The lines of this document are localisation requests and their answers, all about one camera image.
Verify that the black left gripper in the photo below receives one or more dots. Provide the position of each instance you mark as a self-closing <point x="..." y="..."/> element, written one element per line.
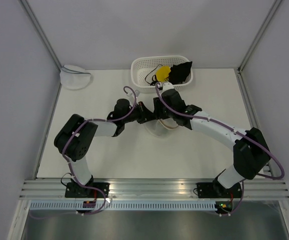
<point x="145" y="114"/>

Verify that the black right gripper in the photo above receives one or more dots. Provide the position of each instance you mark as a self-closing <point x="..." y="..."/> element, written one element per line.
<point x="159" y="114"/>

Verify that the white mesh laundry bag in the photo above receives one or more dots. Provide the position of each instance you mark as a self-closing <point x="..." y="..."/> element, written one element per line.
<point x="161" y="128"/>

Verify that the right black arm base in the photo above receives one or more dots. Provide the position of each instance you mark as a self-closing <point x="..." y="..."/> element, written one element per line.
<point x="214" y="190"/>

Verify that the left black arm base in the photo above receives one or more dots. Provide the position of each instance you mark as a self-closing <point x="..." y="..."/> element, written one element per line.
<point x="75" y="191"/>

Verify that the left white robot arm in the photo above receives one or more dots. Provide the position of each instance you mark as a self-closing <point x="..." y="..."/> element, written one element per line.
<point x="74" y="139"/>

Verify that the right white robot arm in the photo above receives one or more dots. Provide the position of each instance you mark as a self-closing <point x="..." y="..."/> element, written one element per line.
<point x="249" y="148"/>

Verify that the black bra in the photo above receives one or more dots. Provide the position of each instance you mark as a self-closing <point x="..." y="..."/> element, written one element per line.
<point x="179" y="73"/>

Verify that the yellow bra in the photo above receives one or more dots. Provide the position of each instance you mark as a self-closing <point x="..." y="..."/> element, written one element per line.
<point x="162" y="74"/>

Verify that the white folded mesh bag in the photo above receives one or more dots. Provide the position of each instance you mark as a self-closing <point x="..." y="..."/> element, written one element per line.
<point x="74" y="77"/>

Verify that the white plastic basket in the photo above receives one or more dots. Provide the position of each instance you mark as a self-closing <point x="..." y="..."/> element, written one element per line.
<point x="145" y="72"/>

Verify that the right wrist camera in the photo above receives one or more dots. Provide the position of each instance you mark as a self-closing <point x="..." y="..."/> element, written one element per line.
<point x="164" y="86"/>

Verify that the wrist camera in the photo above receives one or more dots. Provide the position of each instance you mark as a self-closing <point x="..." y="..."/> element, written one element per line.
<point x="136" y="93"/>
<point x="164" y="86"/>

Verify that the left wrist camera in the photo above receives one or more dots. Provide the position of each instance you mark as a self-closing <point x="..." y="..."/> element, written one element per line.
<point x="136" y="93"/>

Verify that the aluminium mounting rail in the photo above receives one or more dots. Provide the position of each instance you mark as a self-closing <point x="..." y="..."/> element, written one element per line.
<point x="154" y="189"/>

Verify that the white slotted cable duct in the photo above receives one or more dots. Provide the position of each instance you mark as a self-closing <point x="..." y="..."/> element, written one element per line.
<point x="126" y="205"/>

